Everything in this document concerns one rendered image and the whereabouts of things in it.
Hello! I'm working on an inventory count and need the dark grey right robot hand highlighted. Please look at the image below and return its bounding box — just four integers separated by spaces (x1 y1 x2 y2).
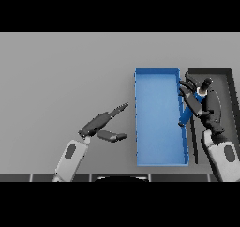
178 74 226 136

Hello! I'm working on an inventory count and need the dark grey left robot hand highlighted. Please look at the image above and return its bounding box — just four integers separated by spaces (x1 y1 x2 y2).
78 101 129 144

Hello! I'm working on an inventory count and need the blue pipe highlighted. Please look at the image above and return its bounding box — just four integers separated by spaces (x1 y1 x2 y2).
177 78 214 128

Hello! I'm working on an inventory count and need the dark grey bin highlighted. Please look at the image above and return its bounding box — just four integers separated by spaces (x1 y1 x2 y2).
184 68 240 165

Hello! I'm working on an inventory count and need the blue bin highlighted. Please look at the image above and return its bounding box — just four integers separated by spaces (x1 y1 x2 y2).
134 67 190 167

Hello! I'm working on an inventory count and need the dark strip with pale lines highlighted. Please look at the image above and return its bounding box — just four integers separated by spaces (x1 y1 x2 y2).
0 174 219 183

